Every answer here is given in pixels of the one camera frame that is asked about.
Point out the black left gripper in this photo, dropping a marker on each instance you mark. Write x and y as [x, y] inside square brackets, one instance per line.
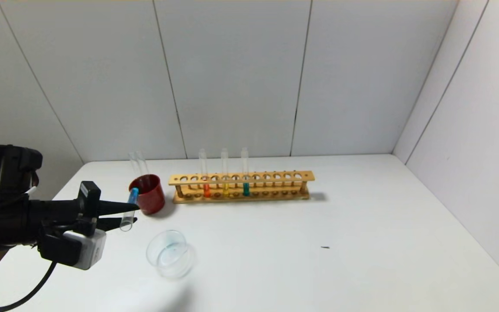
[89, 203]

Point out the test tube with blue pigment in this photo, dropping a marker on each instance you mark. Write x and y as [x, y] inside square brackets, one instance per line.
[133, 195]

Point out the test tube with yellow pigment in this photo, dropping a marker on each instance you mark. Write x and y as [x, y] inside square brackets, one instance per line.
[225, 190]

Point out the red cylindrical cup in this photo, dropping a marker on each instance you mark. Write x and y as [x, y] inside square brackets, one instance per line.
[152, 195]

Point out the black and white wrist camera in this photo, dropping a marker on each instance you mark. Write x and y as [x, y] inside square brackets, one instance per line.
[80, 251]

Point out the test tube with red pigment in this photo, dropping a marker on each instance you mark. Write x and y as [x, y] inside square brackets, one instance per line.
[206, 190]

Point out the clear glass dish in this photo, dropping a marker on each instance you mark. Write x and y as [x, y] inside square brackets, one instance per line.
[170, 255]

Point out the wooden test tube rack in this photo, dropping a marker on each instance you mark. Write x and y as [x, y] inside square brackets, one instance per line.
[241, 178]

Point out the test tube with teal pigment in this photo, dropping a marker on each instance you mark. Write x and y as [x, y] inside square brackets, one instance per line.
[246, 189]

